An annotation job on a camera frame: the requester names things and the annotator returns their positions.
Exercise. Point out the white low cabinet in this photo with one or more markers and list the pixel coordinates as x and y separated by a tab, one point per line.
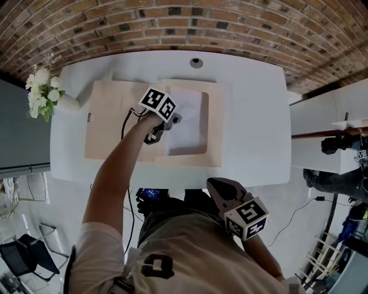
316	158

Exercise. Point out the person's right forearm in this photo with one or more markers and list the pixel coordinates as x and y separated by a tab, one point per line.
266	258

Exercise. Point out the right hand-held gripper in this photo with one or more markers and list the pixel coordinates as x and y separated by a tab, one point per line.
245	215

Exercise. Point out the pale wooden rack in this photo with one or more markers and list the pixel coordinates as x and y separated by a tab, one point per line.
322	258

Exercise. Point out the black chair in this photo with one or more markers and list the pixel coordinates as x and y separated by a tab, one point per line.
28	255

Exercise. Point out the blue bag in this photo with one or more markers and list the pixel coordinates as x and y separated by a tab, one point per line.
346	229

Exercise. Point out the small blue screen device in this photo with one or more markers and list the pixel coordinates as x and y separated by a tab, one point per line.
151	193

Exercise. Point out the person's dark trousers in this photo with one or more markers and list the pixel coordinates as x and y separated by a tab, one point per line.
198	202

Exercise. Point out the grey desk grommet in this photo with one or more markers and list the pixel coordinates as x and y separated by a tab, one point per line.
196	62

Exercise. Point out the grey cabinet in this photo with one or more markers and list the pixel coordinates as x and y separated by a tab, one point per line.
23	129

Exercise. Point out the white vase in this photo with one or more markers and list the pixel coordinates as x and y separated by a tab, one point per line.
69	103

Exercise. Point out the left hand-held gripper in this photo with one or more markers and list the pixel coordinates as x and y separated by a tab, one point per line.
156	103

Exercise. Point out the person's beige shirt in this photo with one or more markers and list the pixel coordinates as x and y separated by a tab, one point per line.
201	258

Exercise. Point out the white flower bouquet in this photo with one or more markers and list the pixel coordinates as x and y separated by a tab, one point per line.
40	92

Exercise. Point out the black power adapter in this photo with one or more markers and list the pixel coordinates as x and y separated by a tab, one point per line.
320	198

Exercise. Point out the beige shallow tray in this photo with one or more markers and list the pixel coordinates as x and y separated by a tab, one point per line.
112	115

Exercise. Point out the person's left forearm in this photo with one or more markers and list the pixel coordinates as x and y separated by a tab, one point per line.
112	183

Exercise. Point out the white A4 paper sheet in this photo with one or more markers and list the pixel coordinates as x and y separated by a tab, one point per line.
185	135

